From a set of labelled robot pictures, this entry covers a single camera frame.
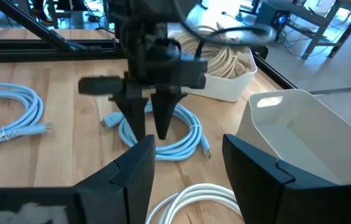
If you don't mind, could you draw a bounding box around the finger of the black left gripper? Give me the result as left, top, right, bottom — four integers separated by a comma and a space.
149, 91, 188, 141
112, 97, 149, 142

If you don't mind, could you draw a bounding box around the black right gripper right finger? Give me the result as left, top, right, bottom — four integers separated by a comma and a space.
222, 133, 342, 224

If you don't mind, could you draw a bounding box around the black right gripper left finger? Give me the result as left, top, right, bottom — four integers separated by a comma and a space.
75, 134, 157, 224

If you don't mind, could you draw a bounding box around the beige hdmi cable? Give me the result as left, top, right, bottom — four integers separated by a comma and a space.
174, 24, 232, 63
205, 45, 255, 80

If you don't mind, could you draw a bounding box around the white HDMI cable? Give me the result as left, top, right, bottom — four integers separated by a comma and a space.
145, 182, 242, 224

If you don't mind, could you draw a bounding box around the white plastic bin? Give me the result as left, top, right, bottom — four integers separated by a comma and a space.
166, 21, 258, 103

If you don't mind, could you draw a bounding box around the grey plastic bin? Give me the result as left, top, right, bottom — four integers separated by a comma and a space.
235, 88, 351, 187

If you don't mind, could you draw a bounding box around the black computer box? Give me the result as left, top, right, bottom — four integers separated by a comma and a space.
255, 1, 292, 29

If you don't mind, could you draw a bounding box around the person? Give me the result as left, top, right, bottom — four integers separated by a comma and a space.
32, 0, 54, 25

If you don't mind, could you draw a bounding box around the grey metal table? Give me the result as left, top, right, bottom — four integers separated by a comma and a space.
283, 0, 351, 60

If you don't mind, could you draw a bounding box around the coiled light blue HDMI cable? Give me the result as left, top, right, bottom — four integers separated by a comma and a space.
100, 101, 213, 162
0, 82, 54, 148

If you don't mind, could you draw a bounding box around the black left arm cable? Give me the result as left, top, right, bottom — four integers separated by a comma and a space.
174, 0, 278, 60

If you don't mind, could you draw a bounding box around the black aluminium table frame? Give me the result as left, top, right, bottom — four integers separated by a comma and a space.
0, 0, 298, 91

